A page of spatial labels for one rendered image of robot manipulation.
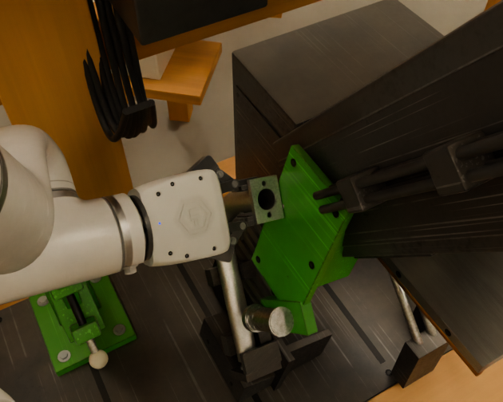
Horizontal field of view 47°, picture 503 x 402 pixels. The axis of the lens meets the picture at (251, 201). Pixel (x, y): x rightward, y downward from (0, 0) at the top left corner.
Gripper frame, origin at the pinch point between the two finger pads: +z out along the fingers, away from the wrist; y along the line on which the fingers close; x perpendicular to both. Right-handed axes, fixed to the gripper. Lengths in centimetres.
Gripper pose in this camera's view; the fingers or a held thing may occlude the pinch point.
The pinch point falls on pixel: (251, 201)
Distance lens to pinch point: 72.4
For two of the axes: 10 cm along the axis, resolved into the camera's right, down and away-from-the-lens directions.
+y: -1.9, -9.8, -0.8
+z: 8.4, -2.0, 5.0
